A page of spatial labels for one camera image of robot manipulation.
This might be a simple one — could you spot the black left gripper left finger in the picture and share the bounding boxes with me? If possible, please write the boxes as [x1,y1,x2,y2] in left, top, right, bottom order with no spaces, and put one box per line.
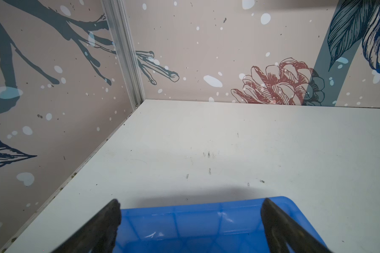
[53,199,121,253]

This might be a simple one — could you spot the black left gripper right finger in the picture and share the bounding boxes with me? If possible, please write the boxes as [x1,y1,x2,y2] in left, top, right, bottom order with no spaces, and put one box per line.
[261,198,331,253]

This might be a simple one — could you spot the blue plastic bin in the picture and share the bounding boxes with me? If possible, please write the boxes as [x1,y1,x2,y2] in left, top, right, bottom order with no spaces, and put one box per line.
[114,197,327,253]

